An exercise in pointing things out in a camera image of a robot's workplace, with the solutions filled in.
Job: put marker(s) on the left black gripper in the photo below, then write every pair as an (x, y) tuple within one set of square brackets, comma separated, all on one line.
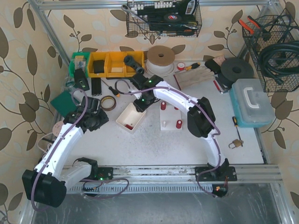
[(88, 105)]

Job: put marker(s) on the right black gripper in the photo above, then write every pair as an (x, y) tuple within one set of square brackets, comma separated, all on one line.
[(137, 76)]

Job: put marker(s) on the white tray of springs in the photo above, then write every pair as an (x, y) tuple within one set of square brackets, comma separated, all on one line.
[(131, 117)]

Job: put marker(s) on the white peg base plate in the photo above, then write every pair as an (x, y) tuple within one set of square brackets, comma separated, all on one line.
[(168, 118)]

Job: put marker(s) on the beige work glove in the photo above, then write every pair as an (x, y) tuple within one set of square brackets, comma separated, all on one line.
[(193, 77)]

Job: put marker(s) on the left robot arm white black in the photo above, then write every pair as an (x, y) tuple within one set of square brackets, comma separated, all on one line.
[(46, 183)]

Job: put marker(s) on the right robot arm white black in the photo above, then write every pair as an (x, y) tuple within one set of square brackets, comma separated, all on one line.
[(200, 116)]

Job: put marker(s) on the brown tape roll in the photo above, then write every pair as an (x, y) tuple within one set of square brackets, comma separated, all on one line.
[(108, 103)]

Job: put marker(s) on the orange tip screwdriver left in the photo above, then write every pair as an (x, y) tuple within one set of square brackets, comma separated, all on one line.
[(114, 91)]

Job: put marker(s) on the black ribbed block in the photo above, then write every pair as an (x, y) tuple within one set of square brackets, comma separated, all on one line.
[(96, 86)]

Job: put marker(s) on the black green device box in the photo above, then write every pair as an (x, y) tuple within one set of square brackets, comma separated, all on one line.
[(81, 80)]

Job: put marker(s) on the black pipe fitting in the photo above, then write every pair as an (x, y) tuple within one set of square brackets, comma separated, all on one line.
[(131, 62)]

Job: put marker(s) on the glass jar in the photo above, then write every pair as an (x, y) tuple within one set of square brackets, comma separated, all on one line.
[(69, 84)]

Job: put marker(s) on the yellow storage bin row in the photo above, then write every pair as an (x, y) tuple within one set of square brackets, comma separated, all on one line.
[(111, 64)]

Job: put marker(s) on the red tape roll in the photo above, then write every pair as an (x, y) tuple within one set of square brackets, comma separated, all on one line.
[(180, 66)]

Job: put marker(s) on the orange black screwdriver right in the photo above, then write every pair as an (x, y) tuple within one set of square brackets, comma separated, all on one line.
[(190, 67)]

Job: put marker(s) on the green storage bin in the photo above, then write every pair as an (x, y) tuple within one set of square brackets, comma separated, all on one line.
[(79, 60)]

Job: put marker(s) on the black sanding block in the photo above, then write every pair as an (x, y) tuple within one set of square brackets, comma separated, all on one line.
[(213, 66)]

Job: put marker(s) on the small yellow black screwdriver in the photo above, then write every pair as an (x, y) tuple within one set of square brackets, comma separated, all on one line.
[(235, 121)]

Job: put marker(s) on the black filament spool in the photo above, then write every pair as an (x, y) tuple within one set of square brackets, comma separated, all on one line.
[(233, 69)]

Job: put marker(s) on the brass padlock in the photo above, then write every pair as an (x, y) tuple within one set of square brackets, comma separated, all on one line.
[(236, 143)]

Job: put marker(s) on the teal clear toolbox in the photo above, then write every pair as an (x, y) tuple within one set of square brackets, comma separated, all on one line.
[(250, 103)]

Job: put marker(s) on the white cable spool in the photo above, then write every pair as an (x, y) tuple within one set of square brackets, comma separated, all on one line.
[(160, 61)]

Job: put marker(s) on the red handled hex key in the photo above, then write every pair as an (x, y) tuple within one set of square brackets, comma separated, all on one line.
[(220, 87)]

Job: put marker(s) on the wire basket top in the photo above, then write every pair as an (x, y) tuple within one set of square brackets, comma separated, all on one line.
[(155, 19)]

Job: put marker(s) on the wire basket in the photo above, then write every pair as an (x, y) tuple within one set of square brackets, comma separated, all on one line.
[(275, 52), (155, 19)]

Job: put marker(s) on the orange handled pliers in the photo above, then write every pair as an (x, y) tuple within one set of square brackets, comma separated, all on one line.
[(251, 21)]

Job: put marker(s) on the wire basket right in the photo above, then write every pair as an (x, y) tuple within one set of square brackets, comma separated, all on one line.
[(275, 52)]

